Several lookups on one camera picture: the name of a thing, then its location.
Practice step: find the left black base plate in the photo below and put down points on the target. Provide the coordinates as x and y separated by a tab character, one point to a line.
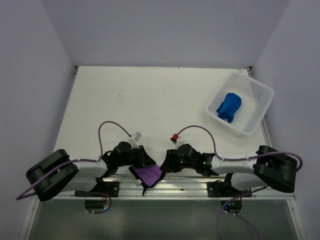
110	188

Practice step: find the white plastic basket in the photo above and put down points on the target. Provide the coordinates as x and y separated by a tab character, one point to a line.
256	99

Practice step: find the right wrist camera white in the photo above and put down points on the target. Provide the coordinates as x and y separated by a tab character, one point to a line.
177	140

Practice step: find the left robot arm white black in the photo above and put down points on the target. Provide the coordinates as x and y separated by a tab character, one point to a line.
58	172

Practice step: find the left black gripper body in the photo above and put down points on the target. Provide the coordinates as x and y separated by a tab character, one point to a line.
132	158

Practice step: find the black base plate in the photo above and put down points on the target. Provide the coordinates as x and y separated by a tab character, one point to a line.
110	188
219	189

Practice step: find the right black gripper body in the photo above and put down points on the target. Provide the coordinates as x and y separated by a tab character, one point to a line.
183	165

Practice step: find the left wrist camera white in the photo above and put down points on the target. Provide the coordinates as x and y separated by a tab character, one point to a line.
133	140

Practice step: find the purple towel black trim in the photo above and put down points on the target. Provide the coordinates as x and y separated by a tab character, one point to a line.
147	177

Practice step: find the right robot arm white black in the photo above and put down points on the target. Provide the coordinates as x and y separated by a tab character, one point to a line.
266	167

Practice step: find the blue towel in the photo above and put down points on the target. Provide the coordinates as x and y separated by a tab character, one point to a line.
227	109

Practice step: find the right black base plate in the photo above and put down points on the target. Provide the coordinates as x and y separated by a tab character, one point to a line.
219	189

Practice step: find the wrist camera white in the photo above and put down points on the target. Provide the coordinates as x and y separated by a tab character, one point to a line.
177	140
133	140

